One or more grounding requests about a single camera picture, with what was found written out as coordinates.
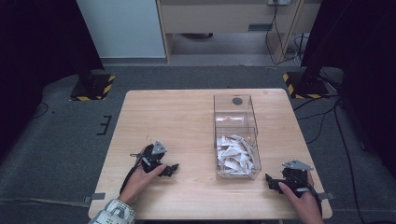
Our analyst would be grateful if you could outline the person's right hand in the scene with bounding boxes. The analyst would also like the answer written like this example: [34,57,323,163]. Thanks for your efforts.
[277,171,325,224]

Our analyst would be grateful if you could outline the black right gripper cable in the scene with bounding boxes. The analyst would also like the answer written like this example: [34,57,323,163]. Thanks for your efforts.
[292,174,323,216]

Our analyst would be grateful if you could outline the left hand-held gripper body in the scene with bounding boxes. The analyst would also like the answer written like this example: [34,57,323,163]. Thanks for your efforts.
[130,139,168,175]

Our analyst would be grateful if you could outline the pile of white packets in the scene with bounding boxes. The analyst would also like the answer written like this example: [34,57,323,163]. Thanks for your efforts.
[216,133,258,178]

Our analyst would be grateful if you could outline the black stand with striped base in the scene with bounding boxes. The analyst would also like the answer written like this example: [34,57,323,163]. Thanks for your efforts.
[282,46,332,100]
[69,46,117,102]

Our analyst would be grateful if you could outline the person's left hand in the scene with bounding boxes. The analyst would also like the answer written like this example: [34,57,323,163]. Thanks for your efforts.
[118,163,168,206]

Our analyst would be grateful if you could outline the black floor cable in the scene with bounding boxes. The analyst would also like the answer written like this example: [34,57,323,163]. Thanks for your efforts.
[292,92,362,224]

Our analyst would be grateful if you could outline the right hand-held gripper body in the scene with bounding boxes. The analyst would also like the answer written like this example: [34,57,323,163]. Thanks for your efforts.
[279,159,316,199]

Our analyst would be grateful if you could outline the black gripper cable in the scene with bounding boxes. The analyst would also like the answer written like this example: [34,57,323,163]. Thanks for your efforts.
[119,152,145,196]
[292,174,323,216]

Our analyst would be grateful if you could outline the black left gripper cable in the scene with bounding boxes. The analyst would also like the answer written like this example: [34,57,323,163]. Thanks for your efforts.
[119,152,145,196]

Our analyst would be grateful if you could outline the light wooden cabinet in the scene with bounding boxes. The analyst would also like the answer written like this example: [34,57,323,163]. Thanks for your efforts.
[155,0,322,64]

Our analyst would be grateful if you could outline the white panel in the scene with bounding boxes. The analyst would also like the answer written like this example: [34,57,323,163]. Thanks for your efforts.
[76,0,166,59]

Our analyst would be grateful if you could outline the dark curtain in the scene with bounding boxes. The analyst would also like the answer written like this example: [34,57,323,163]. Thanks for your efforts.
[300,0,396,171]
[0,0,105,157]

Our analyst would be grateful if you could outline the clear plastic box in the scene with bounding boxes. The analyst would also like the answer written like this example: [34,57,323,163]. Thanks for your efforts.
[213,93,262,181]

